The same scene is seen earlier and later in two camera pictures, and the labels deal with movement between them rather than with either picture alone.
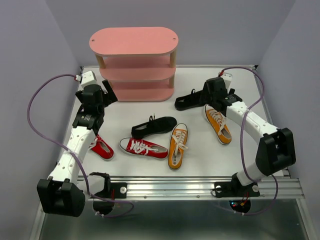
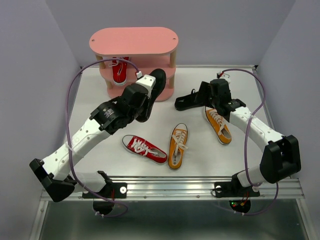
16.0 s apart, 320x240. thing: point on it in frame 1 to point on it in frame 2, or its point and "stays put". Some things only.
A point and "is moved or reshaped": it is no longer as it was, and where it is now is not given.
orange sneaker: (178, 138) stays put
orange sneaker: (218, 124) stays put
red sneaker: (140, 146) is moved or reshaped
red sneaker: (101, 148) to (119, 69)
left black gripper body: (105, 103) to (133, 115)
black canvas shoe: (194, 99) stays put
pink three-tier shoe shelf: (138, 62) stays put
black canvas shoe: (155, 125) to (156, 93)
